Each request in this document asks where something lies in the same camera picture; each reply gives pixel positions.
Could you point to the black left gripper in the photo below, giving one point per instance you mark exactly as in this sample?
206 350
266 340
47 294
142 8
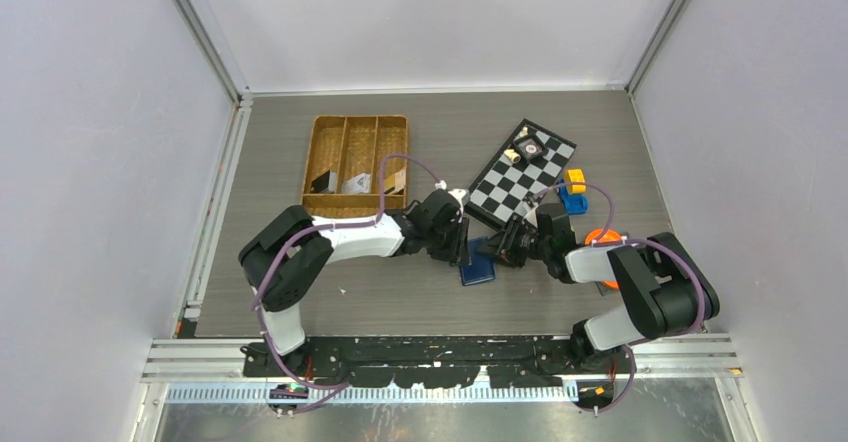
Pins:
457 254

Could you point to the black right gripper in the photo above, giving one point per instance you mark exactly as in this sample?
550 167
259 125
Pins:
502 244

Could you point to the blue card holder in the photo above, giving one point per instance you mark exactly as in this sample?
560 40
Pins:
480 268

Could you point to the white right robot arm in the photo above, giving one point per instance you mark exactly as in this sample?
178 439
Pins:
663 292

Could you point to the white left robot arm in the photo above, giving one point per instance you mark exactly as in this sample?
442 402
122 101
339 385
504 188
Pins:
283 261

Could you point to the black credit card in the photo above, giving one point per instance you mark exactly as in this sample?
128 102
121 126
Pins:
326 183

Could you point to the blue yellow toy car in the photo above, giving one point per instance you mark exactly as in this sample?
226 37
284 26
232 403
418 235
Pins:
573 194

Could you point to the black white chessboard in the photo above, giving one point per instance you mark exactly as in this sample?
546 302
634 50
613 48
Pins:
500 189

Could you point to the woven bamboo cutlery tray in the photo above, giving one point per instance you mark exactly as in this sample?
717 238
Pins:
350 145

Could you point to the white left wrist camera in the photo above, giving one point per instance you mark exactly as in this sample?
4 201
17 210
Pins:
462 197

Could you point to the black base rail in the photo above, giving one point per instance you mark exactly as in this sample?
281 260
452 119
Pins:
435 362

